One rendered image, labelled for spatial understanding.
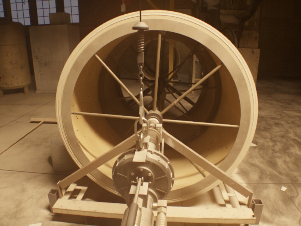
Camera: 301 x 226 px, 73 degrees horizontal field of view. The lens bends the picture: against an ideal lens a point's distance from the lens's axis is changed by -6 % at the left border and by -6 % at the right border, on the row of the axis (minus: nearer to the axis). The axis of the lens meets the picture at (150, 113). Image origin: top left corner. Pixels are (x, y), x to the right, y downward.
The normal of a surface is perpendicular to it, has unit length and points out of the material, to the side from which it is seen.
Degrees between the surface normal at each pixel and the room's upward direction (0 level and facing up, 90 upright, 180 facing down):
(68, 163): 90
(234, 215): 0
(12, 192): 0
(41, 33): 90
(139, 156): 0
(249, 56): 90
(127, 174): 90
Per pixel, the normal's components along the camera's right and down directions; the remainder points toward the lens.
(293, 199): 0.00, -0.95
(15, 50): 0.81, 0.18
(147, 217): 0.66, -0.70
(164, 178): -0.07, 0.30
